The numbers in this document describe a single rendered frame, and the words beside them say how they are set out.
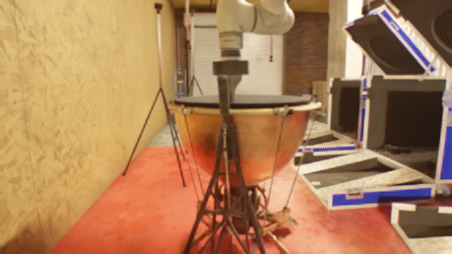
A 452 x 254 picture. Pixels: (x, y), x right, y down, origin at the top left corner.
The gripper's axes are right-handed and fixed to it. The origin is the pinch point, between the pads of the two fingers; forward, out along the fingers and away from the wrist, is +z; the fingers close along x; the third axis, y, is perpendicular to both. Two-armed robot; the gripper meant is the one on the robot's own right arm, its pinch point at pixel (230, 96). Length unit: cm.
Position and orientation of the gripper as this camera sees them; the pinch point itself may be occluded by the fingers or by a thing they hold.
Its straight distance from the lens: 84.6
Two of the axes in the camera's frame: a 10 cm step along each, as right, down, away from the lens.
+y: -2.0, 1.2, -9.7
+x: 9.8, 0.2, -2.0
